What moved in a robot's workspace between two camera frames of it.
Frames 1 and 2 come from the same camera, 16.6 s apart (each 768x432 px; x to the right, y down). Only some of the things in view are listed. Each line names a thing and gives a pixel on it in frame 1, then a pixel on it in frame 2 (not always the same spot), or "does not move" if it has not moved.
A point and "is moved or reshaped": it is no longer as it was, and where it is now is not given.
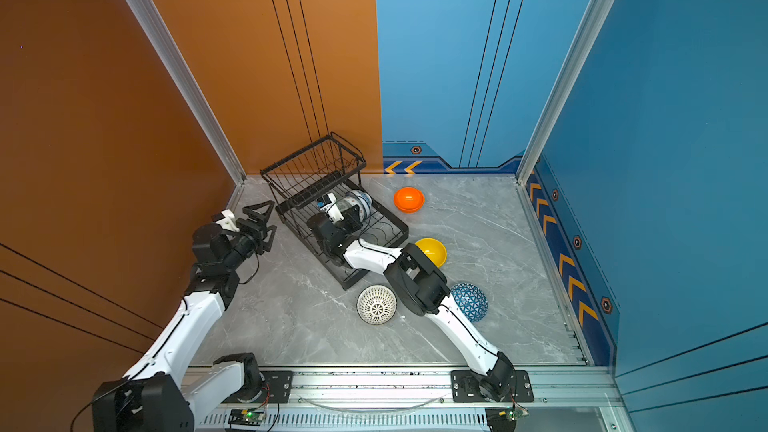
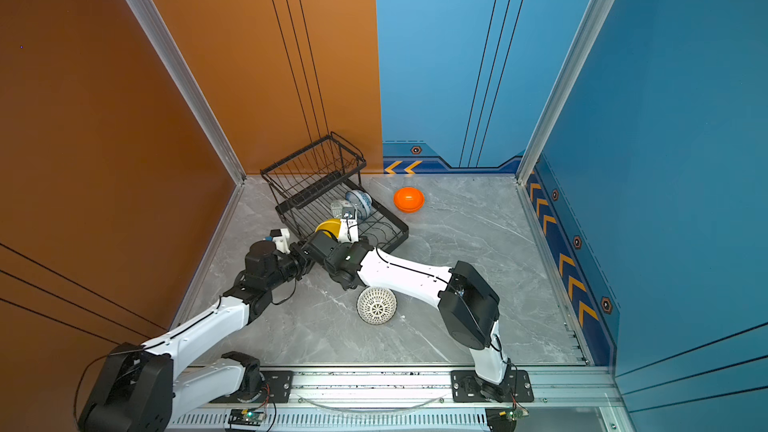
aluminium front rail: (578, 400) does not move
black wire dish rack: (324, 177) does not move
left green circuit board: (246, 417) does not move
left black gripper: (257, 233) -> (296, 251)
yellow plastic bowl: (434, 250) is moved or reshaped
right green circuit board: (514, 412) does not move
